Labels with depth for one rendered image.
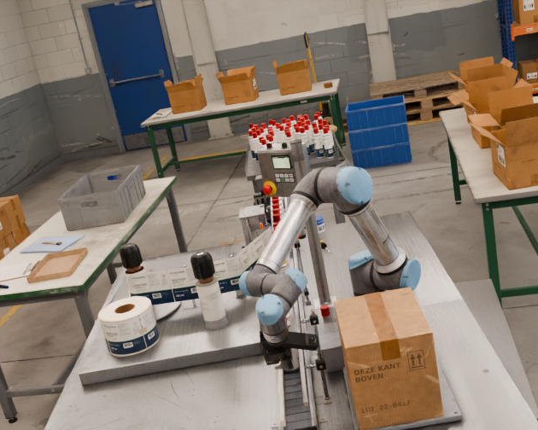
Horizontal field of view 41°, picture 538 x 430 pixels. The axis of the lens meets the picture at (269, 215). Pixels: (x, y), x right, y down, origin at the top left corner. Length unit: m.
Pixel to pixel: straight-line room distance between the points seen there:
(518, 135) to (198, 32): 6.98
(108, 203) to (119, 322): 2.00
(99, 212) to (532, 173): 2.56
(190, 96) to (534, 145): 5.04
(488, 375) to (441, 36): 8.12
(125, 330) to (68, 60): 8.54
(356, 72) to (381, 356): 8.36
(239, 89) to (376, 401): 6.39
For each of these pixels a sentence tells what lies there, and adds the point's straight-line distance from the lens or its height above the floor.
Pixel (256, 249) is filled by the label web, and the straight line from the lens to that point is 3.07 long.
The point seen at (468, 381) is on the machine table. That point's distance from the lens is 2.34.
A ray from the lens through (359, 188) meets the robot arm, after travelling 2.24.
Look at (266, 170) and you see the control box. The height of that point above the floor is 1.40.
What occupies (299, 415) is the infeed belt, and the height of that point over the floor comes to 0.88.
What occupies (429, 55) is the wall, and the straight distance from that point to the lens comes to 10.20.
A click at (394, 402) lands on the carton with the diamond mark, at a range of 2.11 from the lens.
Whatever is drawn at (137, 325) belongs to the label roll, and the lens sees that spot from 2.74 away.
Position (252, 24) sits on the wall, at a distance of 10.25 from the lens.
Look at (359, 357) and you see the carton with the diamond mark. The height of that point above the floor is 1.08.
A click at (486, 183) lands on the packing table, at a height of 0.78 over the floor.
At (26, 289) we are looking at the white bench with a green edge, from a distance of 4.00.
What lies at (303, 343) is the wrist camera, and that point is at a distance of 2.20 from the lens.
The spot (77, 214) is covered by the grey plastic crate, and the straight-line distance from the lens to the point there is 4.72.
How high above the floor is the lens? 2.11
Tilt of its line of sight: 18 degrees down
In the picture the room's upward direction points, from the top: 12 degrees counter-clockwise
